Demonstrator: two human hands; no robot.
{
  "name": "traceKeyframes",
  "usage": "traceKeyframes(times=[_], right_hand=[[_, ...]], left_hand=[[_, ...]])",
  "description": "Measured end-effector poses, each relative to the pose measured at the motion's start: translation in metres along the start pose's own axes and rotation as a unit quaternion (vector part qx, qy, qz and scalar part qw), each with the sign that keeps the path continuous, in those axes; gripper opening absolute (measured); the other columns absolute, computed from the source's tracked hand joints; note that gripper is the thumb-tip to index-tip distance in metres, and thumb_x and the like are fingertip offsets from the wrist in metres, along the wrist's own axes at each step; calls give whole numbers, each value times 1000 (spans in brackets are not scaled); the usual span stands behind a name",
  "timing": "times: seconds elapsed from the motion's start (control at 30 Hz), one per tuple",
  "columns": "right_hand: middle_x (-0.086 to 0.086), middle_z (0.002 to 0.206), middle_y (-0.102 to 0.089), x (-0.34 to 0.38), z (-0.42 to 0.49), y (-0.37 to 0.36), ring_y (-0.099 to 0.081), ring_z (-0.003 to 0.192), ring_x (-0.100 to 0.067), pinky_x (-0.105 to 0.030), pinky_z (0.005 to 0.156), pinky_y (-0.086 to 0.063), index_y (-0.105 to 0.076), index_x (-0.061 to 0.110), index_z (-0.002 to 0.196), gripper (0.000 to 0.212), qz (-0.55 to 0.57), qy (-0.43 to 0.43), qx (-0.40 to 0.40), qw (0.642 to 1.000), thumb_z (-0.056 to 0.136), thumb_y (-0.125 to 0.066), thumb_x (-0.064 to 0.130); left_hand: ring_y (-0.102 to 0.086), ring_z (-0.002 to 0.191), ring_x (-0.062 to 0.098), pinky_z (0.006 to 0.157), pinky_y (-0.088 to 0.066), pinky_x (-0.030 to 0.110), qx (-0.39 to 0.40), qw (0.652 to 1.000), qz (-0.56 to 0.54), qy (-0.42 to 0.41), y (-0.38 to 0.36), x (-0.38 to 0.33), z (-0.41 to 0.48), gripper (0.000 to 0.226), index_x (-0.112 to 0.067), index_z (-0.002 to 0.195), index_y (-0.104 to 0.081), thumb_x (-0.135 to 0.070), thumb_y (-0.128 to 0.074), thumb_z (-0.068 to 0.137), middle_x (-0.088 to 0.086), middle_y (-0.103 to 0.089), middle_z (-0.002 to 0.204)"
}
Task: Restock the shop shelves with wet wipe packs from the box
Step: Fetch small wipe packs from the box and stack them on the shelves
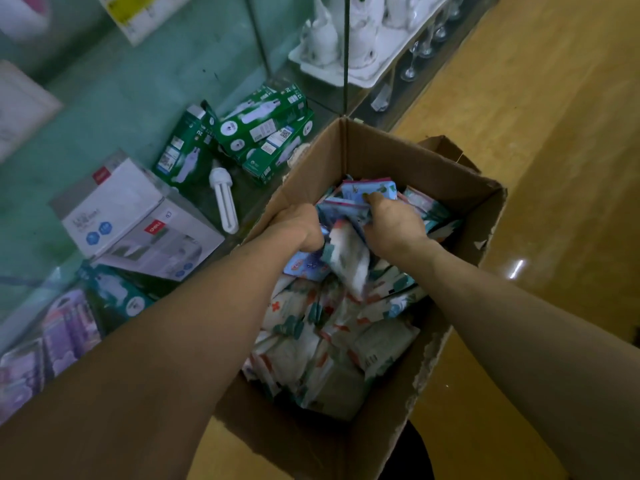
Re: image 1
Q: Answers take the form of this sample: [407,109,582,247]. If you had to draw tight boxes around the person's left hand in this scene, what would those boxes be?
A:
[262,201,326,258]

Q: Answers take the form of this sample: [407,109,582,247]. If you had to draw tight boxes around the person's right hand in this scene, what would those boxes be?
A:
[360,191,439,266]

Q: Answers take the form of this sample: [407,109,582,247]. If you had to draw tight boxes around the pile of packets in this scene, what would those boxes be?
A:
[243,175,463,421]

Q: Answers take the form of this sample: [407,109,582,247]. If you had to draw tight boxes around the person's left forearm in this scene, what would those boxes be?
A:
[0,235,311,480]

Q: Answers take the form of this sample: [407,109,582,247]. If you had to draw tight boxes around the person's right forearm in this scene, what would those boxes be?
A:
[415,245,640,480]

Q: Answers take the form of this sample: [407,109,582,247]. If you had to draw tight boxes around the white printed box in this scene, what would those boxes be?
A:
[52,151,226,283]

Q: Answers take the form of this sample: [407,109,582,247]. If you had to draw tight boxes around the slim green white box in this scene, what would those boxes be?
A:
[82,263,159,321]

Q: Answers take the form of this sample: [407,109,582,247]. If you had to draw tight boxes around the person's black trousers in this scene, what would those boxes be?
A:
[378,419,436,480]

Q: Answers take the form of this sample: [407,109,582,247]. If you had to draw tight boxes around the white tube lamp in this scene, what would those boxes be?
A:
[208,167,241,236]

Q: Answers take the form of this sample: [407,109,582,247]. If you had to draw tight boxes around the green bulb boxes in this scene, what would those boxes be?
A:
[152,79,316,186]

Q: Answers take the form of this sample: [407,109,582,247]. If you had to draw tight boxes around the white ceramic tea set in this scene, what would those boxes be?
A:
[288,0,456,89]

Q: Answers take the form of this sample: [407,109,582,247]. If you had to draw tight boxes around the clear wrapped purple items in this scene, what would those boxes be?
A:
[0,287,103,426]

